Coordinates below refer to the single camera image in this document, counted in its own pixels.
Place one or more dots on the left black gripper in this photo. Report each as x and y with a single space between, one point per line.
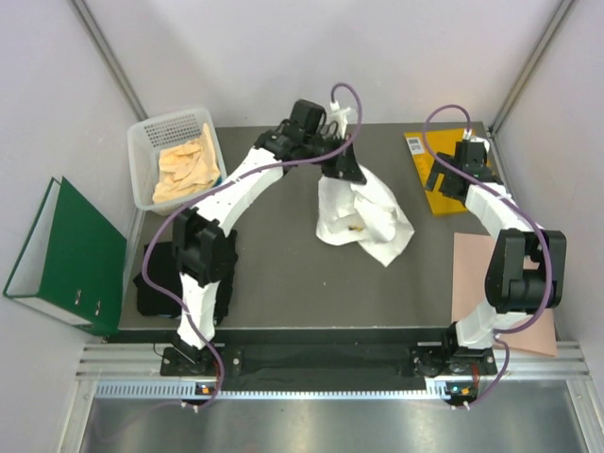
343 166

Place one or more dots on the white t shirt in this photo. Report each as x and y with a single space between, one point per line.
366 214

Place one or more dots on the pink paper sheet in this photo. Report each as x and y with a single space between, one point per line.
471 257

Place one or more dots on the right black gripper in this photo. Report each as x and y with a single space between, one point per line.
437 169

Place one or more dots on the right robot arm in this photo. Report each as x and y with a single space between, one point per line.
525 273

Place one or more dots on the green ring binder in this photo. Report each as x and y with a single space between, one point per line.
71 264

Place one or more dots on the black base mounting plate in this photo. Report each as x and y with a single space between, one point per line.
289 361

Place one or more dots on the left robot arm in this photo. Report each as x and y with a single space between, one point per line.
204 238

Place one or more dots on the orange t shirt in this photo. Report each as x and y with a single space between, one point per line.
187 168

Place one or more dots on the black folded t shirt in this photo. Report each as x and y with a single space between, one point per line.
161 269

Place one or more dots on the white plastic basket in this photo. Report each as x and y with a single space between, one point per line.
146 139

